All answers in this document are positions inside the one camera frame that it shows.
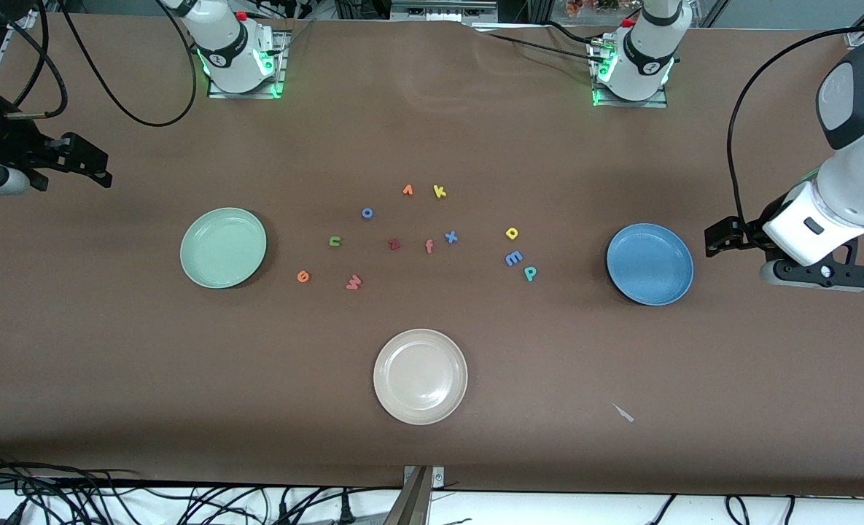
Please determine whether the blue plate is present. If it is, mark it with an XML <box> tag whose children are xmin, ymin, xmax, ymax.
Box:
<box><xmin>607</xmin><ymin>223</ymin><xmax>694</xmax><ymax>306</ymax></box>

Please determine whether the green plate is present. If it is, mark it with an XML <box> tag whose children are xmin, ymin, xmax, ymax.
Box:
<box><xmin>180</xmin><ymin>208</ymin><xmax>268</xmax><ymax>289</ymax></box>

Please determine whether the beige plate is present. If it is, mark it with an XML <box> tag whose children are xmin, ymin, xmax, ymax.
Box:
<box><xmin>373</xmin><ymin>329</ymin><xmax>469</xmax><ymax>426</ymax></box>

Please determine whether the grey power strip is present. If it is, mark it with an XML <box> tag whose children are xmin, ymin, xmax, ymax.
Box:
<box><xmin>390</xmin><ymin>0</ymin><xmax>498</xmax><ymax>21</ymax></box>

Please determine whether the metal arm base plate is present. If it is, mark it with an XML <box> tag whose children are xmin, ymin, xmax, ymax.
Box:
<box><xmin>592</xmin><ymin>40</ymin><xmax>669</xmax><ymax>109</ymax></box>
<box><xmin>208</xmin><ymin>29</ymin><xmax>288</xmax><ymax>99</ymax></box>

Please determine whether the black table cable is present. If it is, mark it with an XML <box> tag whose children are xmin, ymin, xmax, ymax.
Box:
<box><xmin>468</xmin><ymin>20</ymin><xmax>611</xmax><ymax>66</ymax></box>

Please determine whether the metal table bracket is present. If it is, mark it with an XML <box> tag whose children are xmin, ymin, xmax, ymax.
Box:
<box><xmin>384</xmin><ymin>465</ymin><xmax>445</xmax><ymax>525</ymax></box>

